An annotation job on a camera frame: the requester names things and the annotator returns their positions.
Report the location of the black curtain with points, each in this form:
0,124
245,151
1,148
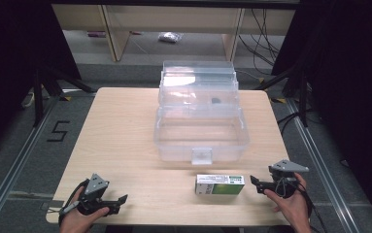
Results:
8,64
352,81

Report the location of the black metal stand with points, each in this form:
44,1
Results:
302,97
38,97

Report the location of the clear plastic storage box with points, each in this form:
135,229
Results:
201,129

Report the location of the person's left hand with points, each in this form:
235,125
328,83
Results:
78,220

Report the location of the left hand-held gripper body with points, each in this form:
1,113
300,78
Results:
94,187

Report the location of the pink flat object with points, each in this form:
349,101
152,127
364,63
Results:
96,33

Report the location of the metal floor rail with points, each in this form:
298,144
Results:
319,161
18,161

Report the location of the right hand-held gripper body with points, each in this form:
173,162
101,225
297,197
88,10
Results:
284,176

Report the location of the clear plastic bag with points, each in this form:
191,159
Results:
170,37

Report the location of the person's right hand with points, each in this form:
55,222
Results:
292,207

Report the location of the green and white medicine box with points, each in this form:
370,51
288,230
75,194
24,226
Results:
219,185

